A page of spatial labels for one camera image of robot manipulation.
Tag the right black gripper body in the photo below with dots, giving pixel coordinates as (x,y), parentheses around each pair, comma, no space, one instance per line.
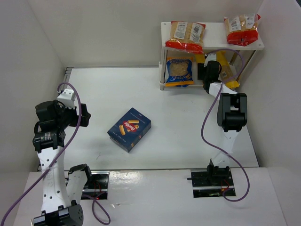
(209,71)

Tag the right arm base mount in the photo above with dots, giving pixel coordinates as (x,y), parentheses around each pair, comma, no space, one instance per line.
(205,187)

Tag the yellow spaghetti pack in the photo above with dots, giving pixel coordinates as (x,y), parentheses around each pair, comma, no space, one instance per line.
(226,75)
(199,58)

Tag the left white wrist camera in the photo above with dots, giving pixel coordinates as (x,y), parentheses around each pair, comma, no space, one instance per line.
(67,98)

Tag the blue Barilla rigatoni box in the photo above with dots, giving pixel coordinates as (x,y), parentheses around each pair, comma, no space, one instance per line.
(129,129)

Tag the white two-tier shelf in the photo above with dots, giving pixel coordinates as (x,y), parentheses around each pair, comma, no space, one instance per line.
(214,38)

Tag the red pasta bag right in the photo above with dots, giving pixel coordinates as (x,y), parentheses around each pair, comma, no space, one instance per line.
(242,30)

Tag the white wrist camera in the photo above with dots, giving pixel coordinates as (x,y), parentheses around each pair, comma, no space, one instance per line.
(209,57)
(67,98)

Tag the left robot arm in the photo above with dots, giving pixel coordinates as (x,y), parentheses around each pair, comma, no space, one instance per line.
(61,196)

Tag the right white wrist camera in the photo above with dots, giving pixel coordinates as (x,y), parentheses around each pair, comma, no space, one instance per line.
(209,57)

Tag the blue orange pasta bag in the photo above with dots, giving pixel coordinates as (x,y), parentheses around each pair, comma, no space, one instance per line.
(179,71)

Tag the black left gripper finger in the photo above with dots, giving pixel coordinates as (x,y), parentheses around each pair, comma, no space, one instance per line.
(84,112)
(84,121)

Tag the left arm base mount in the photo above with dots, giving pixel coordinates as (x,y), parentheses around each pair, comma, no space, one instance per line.
(94,186)

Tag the red pasta bag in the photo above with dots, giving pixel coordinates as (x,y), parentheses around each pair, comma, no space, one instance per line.
(186,36)
(242,30)

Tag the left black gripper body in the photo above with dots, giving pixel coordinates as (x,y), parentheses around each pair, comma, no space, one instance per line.
(82,115)

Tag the yellow spaghetti pack on shelf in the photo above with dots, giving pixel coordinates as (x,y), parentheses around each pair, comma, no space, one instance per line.
(226,75)

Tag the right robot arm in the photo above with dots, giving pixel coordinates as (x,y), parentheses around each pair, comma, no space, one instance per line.
(231,118)

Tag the red pasta bag left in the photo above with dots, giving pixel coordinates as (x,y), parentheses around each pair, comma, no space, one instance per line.
(186,36)

